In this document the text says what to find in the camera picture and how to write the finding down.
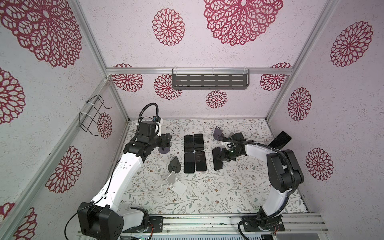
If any phone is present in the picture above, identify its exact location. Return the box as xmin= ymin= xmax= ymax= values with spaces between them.
xmin=212 ymin=147 xmax=223 ymax=171
xmin=268 ymin=131 xmax=292 ymax=150
xmin=184 ymin=153 xmax=195 ymax=174
xmin=184 ymin=135 xmax=195 ymax=153
xmin=194 ymin=134 xmax=205 ymax=151
xmin=195 ymin=151 xmax=207 ymax=172

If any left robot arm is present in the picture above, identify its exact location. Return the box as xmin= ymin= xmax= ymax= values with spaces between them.
xmin=77 ymin=133 xmax=172 ymax=240

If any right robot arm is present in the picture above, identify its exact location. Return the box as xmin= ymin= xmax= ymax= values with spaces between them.
xmin=214 ymin=133 xmax=304 ymax=221

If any purple round phone stand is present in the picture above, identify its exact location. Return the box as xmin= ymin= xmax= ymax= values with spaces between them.
xmin=158 ymin=147 xmax=171 ymax=154

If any rear right phone stand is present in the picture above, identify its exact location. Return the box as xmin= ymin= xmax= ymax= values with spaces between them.
xmin=225 ymin=132 xmax=234 ymax=139

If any rear grey round stand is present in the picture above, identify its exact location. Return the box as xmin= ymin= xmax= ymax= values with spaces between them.
xmin=213 ymin=127 xmax=225 ymax=141

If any dark grey round stand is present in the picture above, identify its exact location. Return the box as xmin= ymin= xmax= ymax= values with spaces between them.
xmin=168 ymin=156 xmax=181 ymax=174

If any white phone stand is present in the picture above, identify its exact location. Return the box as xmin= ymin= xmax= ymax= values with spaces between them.
xmin=166 ymin=171 xmax=188 ymax=196

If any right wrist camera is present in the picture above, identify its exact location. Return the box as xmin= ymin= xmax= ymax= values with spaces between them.
xmin=225 ymin=142 xmax=237 ymax=153

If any left black cable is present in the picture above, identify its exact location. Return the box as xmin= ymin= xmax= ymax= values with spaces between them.
xmin=137 ymin=102 xmax=160 ymax=136

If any grey slotted wall shelf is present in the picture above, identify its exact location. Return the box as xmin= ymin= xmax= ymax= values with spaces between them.
xmin=171 ymin=69 xmax=250 ymax=90

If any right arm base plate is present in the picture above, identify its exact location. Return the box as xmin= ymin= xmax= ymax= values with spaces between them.
xmin=242 ymin=215 xmax=286 ymax=232

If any right black corrugated cable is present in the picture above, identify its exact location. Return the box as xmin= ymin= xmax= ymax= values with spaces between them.
xmin=215 ymin=136 xmax=298 ymax=240

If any black wire wall rack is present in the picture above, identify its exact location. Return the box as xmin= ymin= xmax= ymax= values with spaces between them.
xmin=78 ymin=95 xmax=113 ymax=139

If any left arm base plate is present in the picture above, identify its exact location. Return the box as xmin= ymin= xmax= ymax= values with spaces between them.
xmin=123 ymin=216 xmax=164 ymax=234

